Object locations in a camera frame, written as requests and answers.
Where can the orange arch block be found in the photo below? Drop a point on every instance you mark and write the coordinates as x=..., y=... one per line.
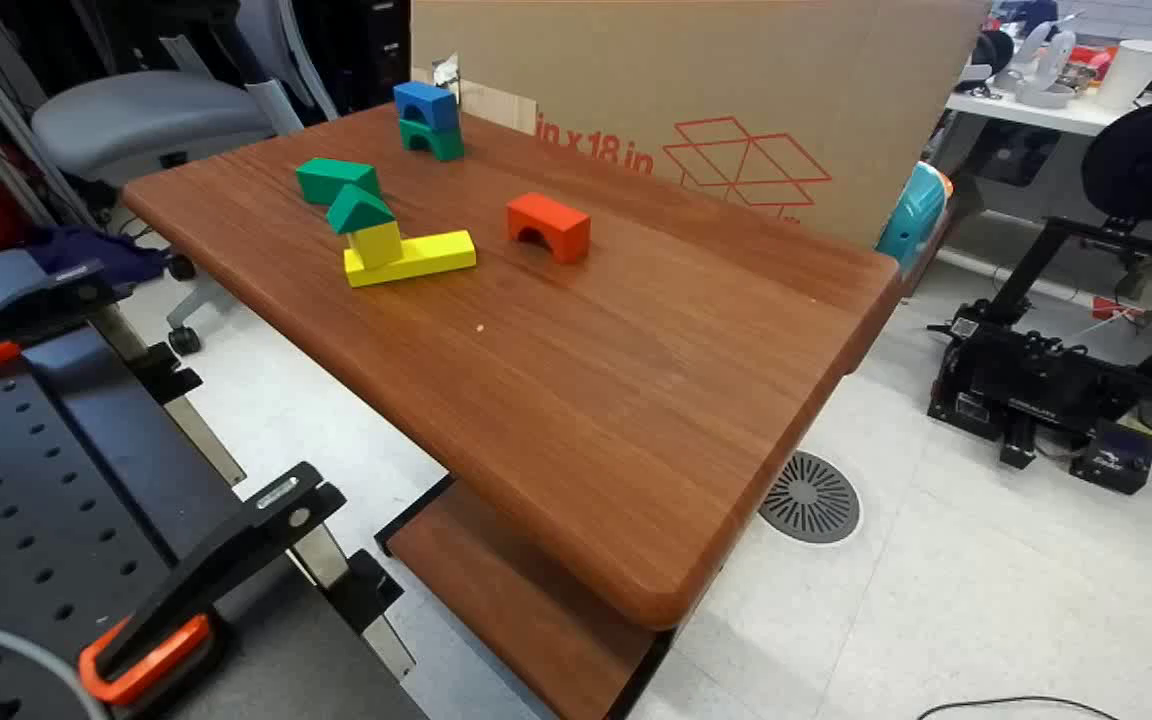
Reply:
x=562, y=223

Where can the yellow flat long block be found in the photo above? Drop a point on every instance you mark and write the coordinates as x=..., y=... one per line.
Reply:
x=435, y=255

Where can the yellow cube block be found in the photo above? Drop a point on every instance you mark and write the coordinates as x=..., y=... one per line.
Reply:
x=377, y=246

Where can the green arch block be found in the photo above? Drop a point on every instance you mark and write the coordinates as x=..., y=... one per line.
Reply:
x=444, y=145

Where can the green triangular prism block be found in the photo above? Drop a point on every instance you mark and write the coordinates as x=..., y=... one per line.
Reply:
x=357, y=211

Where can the blue arch block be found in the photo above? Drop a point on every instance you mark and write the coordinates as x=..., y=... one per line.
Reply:
x=421, y=102

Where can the green rectangular block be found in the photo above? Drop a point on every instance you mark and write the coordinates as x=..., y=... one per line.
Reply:
x=334, y=178

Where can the wooden keyboard tray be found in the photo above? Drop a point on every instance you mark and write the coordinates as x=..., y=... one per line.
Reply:
x=509, y=600

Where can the round metal floor drain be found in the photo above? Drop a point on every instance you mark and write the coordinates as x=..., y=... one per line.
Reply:
x=808, y=499

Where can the large cardboard box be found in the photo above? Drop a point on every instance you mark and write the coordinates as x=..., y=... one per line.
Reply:
x=680, y=66

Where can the teal plastic object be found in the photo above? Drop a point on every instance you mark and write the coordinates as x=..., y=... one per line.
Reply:
x=919, y=212

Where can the black 3D printer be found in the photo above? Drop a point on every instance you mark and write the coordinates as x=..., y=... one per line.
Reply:
x=1017, y=381

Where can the blue cloth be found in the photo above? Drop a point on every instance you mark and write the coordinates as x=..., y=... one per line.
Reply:
x=99, y=255

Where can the grey office chair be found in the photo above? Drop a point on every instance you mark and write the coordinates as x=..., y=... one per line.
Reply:
x=136, y=120

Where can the white background table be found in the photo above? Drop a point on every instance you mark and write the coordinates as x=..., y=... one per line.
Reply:
x=1040, y=115

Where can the small black box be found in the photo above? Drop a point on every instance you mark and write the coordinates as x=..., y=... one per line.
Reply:
x=1113, y=462

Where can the black perforated mounting board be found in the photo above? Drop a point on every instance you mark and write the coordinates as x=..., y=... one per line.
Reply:
x=31, y=505

